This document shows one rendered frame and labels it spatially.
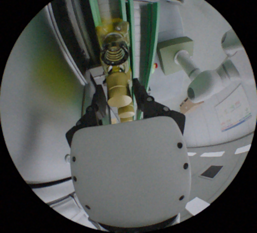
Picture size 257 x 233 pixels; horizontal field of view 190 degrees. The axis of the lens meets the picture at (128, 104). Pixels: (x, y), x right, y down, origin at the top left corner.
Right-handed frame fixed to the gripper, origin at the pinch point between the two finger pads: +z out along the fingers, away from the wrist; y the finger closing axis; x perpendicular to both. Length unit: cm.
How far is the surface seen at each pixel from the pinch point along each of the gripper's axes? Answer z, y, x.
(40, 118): -4.0, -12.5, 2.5
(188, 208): -133, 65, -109
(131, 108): 1.0, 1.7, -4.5
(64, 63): 9.8, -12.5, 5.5
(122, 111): 0.6, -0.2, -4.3
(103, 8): 22.7, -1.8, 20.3
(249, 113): -77, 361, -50
